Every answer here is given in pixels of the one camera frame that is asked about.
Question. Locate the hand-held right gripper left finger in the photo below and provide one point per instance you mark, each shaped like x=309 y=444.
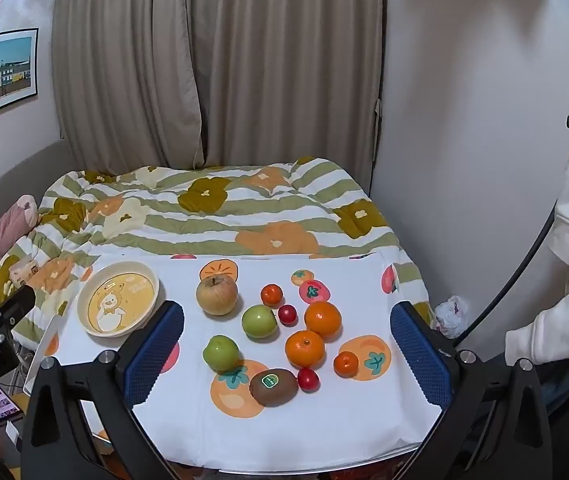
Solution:
x=157 y=350

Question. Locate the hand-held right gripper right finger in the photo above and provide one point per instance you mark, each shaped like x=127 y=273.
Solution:
x=422 y=355

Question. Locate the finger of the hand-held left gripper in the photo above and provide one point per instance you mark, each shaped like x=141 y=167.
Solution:
x=14 y=305

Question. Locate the cream plate with duck print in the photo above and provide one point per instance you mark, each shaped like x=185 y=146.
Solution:
x=119 y=300

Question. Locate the green round fruit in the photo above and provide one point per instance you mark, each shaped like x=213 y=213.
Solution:
x=221 y=353
x=259 y=321

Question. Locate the small tangerine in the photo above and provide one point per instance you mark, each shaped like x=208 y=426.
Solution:
x=346 y=364

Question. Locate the yellow-red apple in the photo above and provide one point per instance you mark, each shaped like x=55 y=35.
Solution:
x=217 y=296

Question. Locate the large orange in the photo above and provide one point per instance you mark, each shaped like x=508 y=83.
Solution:
x=305 y=350
x=323 y=320

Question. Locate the brown kiwi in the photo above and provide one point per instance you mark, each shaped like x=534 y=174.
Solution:
x=273 y=387

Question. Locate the small red-orange tomato top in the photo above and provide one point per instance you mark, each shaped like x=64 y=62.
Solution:
x=271 y=295

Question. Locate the small snack box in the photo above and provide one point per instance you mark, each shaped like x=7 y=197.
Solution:
x=23 y=272

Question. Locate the white plastic bag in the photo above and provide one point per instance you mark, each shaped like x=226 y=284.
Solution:
x=449 y=316

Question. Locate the pink plush pillow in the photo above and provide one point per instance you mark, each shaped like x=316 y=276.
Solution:
x=9 y=225

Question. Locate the white persimmon-printed cloth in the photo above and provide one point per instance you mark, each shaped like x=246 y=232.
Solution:
x=344 y=425

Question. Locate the red cherry tomato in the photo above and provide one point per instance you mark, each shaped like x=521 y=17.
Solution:
x=287 y=314
x=308 y=379

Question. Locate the striped floral blanket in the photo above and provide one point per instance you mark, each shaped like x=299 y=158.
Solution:
x=244 y=210

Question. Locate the beige curtain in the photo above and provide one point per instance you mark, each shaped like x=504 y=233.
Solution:
x=244 y=60

